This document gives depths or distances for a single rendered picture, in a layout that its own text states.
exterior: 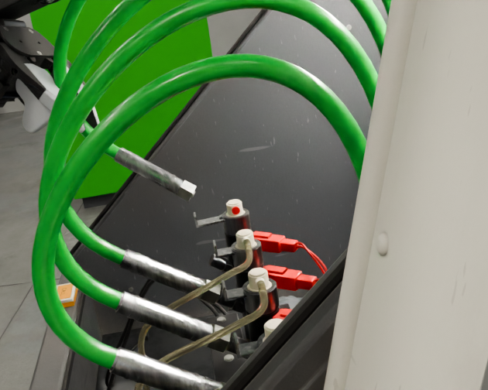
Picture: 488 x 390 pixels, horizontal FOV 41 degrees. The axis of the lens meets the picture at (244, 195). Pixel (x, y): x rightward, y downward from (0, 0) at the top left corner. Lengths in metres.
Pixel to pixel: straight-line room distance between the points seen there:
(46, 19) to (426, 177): 3.67
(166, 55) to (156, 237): 2.88
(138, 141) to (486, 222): 3.78
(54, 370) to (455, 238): 0.66
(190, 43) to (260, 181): 2.88
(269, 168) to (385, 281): 0.74
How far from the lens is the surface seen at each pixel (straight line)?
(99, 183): 4.04
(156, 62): 3.85
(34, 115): 0.75
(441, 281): 0.22
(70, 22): 0.73
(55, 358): 0.85
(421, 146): 0.24
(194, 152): 0.98
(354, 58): 0.49
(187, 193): 0.74
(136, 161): 0.74
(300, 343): 0.35
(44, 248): 0.42
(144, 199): 1.00
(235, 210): 0.67
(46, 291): 0.44
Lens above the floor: 1.38
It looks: 21 degrees down
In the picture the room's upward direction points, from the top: 8 degrees counter-clockwise
